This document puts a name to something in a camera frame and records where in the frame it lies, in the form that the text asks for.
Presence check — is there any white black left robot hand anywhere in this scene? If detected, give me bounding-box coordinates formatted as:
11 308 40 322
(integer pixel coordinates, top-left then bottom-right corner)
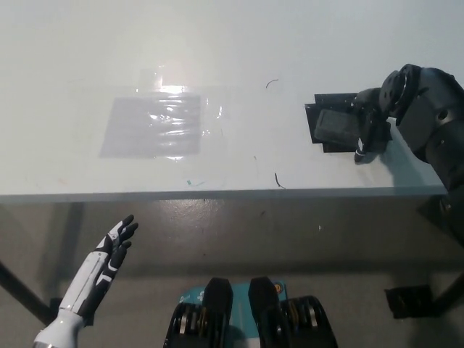
57 214 139 318

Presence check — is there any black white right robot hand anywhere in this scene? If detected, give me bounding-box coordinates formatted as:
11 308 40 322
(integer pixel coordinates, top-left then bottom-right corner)
353 87 392 163

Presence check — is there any dark grey whiteboard eraser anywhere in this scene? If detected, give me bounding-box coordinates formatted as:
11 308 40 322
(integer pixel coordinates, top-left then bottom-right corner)
313 109 363 148

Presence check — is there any black teal robot torso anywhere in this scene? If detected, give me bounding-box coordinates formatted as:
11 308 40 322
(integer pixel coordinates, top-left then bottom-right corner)
165 276 340 348

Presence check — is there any black tape patch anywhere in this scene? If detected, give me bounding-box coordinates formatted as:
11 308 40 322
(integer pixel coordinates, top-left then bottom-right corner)
303 93 393 155

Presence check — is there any black table leg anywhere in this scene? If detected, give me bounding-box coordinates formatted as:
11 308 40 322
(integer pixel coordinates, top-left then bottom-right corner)
0 259 50 323

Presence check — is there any clear plastic sheet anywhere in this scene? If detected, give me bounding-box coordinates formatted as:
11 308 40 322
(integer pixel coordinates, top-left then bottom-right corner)
99 96 202 159

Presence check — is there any clear plastic film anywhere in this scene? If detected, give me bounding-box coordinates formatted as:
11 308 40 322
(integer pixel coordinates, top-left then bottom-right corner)
70 68 233 178

